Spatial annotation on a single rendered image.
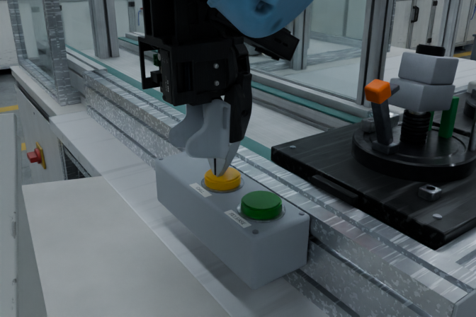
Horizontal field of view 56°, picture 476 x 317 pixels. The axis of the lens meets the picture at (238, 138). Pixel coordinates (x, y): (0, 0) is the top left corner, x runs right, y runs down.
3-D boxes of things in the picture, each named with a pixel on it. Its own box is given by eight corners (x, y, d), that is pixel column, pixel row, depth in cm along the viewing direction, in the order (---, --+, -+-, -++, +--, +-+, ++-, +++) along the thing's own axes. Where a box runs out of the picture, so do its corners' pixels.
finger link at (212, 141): (178, 186, 46) (174, 100, 43) (227, 172, 49) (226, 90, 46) (193, 198, 44) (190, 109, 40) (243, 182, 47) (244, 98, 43)
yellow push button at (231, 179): (217, 202, 47) (217, 185, 46) (197, 187, 50) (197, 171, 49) (247, 192, 49) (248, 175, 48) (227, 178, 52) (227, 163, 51)
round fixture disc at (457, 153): (427, 194, 45) (431, 177, 44) (326, 150, 55) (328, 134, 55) (499, 161, 52) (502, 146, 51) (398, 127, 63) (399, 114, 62)
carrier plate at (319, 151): (440, 253, 39) (445, 232, 38) (270, 160, 57) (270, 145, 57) (561, 182, 52) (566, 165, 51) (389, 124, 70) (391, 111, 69)
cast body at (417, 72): (417, 112, 48) (433, 47, 46) (384, 103, 51) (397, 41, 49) (459, 110, 53) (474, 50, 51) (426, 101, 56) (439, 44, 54)
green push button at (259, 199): (256, 233, 42) (257, 214, 41) (233, 214, 45) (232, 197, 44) (289, 219, 44) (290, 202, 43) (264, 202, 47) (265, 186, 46)
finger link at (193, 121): (166, 175, 48) (160, 93, 45) (212, 162, 52) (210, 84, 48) (179, 186, 46) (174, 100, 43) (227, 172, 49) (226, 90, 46)
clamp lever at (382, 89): (387, 149, 49) (377, 90, 45) (372, 143, 50) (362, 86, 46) (407, 132, 50) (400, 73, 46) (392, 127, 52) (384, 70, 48)
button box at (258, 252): (253, 292, 42) (253, 236, 39) (156, 200, 58) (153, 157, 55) (308, 265, 45) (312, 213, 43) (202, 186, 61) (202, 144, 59)
